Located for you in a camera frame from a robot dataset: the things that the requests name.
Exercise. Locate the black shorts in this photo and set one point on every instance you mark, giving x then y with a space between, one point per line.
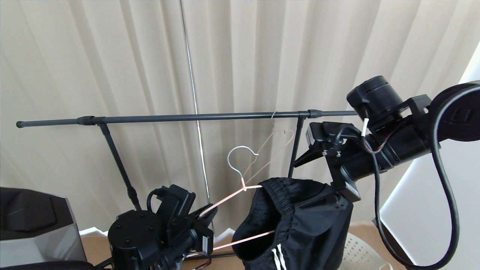
307 232

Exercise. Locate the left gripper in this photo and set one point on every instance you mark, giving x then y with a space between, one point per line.
187 243

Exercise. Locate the black clothes rack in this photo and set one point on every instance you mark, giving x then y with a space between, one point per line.
150 118

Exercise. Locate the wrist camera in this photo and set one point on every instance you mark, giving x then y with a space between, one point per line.
322 137
176 204

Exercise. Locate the white laundry basket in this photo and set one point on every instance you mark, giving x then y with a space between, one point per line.
356 251

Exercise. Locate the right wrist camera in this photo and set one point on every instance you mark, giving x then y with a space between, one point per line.
322 137

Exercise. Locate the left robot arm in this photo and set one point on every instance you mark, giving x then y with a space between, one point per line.
37 217

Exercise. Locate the window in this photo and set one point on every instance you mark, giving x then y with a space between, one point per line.
412 210

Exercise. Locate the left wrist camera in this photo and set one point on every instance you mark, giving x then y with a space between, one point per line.
176 204

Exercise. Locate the beige curtain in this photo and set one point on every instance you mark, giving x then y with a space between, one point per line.
112 56

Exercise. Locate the pink clothes hanger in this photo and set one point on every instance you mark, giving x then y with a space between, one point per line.
273 123
225 200

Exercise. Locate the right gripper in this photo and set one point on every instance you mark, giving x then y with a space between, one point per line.
371 161

